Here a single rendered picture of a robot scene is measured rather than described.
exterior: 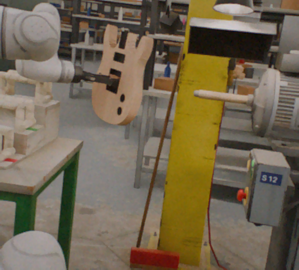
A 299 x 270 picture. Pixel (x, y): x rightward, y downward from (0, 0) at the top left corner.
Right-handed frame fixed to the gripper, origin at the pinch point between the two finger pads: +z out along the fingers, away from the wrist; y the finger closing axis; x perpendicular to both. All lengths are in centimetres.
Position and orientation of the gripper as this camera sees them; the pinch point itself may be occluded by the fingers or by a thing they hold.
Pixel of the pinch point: (113, 80)
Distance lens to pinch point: 192.8
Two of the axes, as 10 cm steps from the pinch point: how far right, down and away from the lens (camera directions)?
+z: 8.0, 0.9, 5.9
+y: 5.6, 2.6, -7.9
